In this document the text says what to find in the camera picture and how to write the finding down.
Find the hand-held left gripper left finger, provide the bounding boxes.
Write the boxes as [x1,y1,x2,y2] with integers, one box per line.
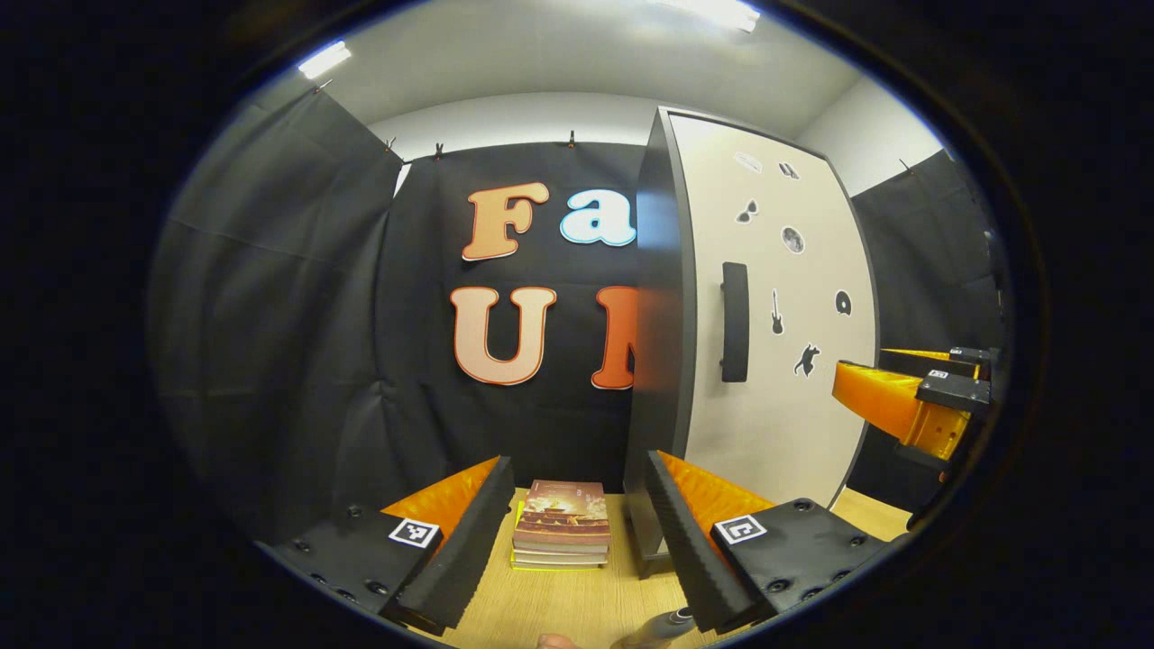
[255,455,515,635]

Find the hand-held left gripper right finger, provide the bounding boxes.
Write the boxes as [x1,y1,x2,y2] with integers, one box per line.
[646,450,911,635]

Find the silver bottle with pink label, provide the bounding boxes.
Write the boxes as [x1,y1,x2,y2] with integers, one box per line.
[611,607,697,649]

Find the black cabinet door handle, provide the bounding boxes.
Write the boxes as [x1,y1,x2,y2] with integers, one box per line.
[720,262,751,383]

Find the grey cabinet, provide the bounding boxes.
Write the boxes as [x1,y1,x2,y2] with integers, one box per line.
[624,106,881,580]

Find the stack of books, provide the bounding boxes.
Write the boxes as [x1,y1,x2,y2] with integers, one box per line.
[510,480,612,571]

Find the black backdrop cloth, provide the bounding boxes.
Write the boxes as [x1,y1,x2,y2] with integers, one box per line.
[149,86,1006,542]

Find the wide ceiling light panel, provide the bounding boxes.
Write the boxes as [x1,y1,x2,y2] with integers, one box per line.
[654,0,761,33]

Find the long ceiling light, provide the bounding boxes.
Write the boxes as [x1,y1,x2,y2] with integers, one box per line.
[298,41,353,80]

